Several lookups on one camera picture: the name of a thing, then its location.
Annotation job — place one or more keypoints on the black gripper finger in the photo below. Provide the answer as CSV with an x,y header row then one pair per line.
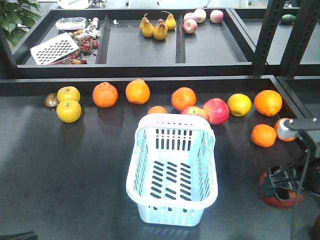
x,y
30,235

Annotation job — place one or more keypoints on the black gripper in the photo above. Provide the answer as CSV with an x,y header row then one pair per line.
x,y
301,176

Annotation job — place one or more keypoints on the dark red apple back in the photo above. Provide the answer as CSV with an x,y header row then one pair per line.
x,y
270,200

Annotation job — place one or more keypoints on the dark red apple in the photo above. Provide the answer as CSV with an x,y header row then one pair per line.
x,y
316,228
270,200

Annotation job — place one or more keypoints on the light blue plastic basket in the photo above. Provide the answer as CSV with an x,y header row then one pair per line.
x,y
172,174

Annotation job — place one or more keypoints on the dark red apple front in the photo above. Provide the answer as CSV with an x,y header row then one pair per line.
x,y
316,228

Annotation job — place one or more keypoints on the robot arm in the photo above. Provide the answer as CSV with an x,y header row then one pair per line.
x,y
306,130

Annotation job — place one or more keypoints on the orange behind apples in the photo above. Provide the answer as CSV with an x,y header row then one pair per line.
x,y
183,97

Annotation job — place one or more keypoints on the small orange front left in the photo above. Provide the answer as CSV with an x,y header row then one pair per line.
x,y
263,135

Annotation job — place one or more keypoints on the large orange right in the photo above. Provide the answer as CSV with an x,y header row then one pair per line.
x,y
268,102

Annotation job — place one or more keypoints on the yellow round fruit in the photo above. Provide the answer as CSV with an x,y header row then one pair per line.
x,y
239,104

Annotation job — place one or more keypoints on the pink red apple right pair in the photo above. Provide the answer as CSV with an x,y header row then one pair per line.
x,y
217,111

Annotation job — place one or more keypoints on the red apple left pair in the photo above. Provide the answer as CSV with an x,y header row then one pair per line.
x,y
195,111

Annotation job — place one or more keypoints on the yellow apple front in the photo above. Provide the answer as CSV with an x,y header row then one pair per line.
x,y
69,111

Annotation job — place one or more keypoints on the yellow apple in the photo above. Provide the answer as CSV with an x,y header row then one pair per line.
x,y
68,93
69,111

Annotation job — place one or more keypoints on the brown kiwi fruit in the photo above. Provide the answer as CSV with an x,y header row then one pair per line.
x,y
51,100

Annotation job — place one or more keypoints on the yellow apple back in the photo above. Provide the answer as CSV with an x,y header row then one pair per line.
x,y
68,93

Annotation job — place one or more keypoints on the knobbed orange left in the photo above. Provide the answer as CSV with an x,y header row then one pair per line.
x,y
105,95

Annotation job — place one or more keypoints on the small orange middle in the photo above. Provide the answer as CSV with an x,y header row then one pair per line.
x,y
157,109

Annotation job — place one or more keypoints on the white perforated tray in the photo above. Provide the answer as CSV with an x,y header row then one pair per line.
x,y
53,49

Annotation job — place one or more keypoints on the pink apple upper shelf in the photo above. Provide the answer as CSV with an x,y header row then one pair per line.
x,y
190,26

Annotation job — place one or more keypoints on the small red fruit pile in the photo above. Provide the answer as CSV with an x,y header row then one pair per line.
x,y
86,40

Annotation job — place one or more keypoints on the yellow brown pear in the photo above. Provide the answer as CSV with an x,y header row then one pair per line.
x,y
146,27
170,21
161,30

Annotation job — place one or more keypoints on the white electronic device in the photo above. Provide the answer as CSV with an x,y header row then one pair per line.
x,y
71,23

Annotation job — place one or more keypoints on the potted green plant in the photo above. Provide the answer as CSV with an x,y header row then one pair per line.
x,y
17,12

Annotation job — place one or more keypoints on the black perforated shelf post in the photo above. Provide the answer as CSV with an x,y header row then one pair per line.
x,y
269,25

